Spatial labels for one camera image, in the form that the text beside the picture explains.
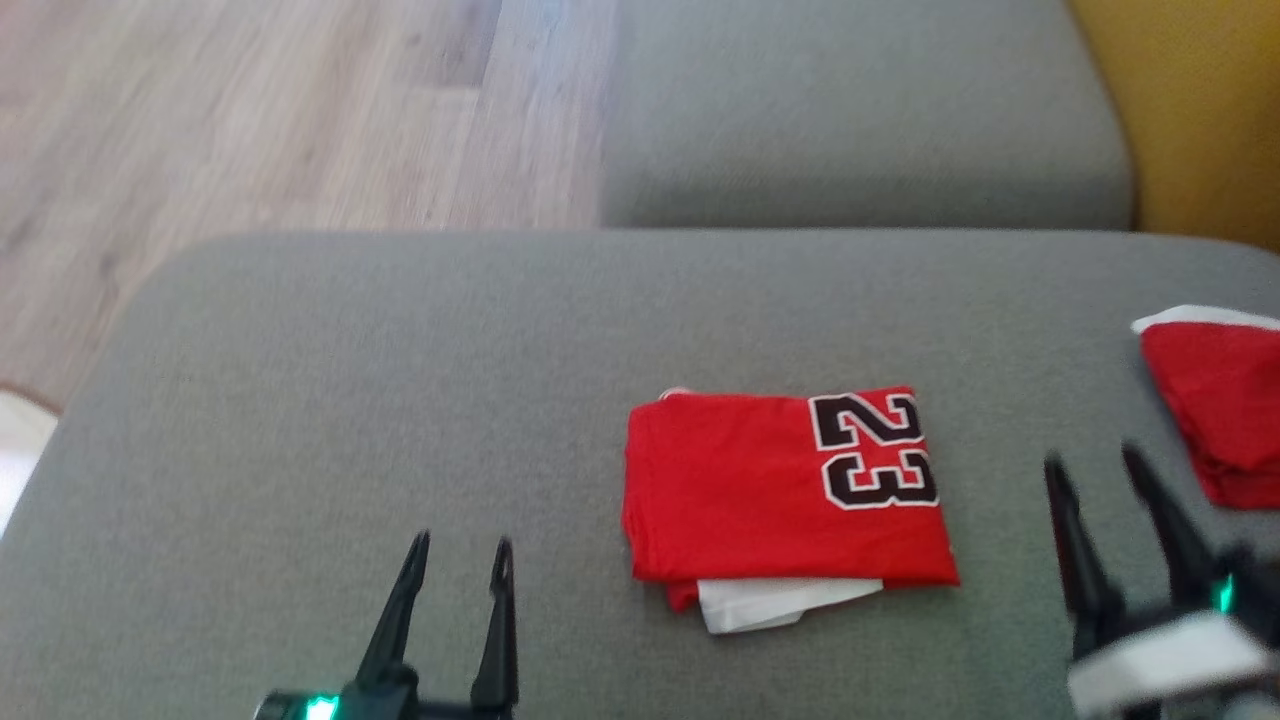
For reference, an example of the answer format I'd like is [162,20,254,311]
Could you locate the red white basketball jersey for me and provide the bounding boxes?
[620,386,962,636]

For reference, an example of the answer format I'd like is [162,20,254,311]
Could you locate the small grey sofa cushion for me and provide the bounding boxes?
[598,0,1135,232]

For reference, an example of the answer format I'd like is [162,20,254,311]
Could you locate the large grey sofa seat cushion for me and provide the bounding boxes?
[0,228,1280,720]

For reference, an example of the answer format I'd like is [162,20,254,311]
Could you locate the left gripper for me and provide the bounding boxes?
[254,530,523,720]

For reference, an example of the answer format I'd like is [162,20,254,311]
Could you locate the red white basketball shorts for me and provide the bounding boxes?
[1130,304,1280,511]

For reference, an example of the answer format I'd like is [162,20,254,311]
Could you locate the white flat object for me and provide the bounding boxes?
[0,388,60,537]

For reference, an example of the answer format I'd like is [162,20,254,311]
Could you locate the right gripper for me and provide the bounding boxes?
[1042,442,1280,720]

